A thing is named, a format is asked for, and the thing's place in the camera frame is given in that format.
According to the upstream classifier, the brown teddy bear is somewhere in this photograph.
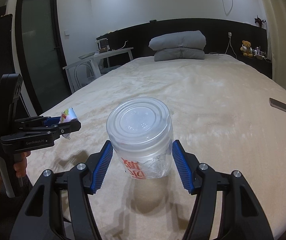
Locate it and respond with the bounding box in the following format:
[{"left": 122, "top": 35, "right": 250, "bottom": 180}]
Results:
[{"left": 240, "top": 41, "right": 253, "bottom": 57}]

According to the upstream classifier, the beige plush bed blanket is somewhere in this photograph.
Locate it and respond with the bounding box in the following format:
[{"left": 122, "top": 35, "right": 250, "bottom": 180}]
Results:
[{"left": 27, "top": 55, "right": 286, "bottom": 239}]

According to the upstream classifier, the clear plastic jar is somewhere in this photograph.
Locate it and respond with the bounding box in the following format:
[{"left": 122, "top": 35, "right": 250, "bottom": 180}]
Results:
[{"left": 106, "top": 97, "right": 173, "bottom": 180}]

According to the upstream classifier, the upper grey pillow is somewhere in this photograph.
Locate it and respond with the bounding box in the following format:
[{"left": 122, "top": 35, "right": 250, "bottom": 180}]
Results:
[{"left": 148, "top": 30, "right": 206, "bottom": 51}]

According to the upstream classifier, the small dark plant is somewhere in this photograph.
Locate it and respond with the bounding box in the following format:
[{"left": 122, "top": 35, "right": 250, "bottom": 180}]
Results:
[{"left": 254, "top": 16, "right": 266, "bottom": 28}]

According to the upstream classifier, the white metal chair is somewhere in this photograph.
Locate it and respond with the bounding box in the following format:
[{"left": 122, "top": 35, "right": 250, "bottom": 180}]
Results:
[{"left": 74, "top": 62, "right": 95, "bottom": 88}]

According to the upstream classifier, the lower grey pillow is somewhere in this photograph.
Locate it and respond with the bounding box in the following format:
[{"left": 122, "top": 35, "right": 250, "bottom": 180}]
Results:
[{"left": 154, "top": 48, "right": 205, "bottom": 62}]

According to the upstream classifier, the white bedside table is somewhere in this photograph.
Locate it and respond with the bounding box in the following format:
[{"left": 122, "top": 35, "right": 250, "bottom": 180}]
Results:
[{"left": 63, "top": 47, "right": 134, "bottom": 93}]

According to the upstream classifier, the dark smartphone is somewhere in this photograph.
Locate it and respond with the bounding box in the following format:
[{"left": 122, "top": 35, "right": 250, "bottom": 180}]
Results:
[{"left": 269, "top": 98, "right": 286, "bottom": 113}]

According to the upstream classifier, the grey pillow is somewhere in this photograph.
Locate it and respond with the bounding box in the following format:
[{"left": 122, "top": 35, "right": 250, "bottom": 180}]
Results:
[
  {"left": 154, "top": 48, "right": 205, "bottom": 62},
  {"left": 148, "top": 30, "right": 206, "bottom": 51}
]

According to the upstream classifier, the colourful wrapper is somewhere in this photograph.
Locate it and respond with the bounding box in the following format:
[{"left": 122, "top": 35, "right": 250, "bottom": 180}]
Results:
[{"left": 59, "top": 108, "right": 81, "bottom": 140}]

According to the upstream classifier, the dark glass door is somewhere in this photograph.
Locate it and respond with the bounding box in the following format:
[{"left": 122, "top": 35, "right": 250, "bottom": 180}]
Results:
[{"left": 15, "top": 0, "right": 71, "bottom": 114}]

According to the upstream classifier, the white charging cable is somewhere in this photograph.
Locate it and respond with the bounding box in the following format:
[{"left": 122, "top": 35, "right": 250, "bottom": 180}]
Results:
[{"left": 209, "top": 32, "right": 238, "bottom": 59}]

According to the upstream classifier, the black headboard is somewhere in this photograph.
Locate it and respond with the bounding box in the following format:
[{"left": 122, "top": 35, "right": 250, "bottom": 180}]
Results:
[{"left": 96, "top": 17, "right": 273, "bottom": 79}]

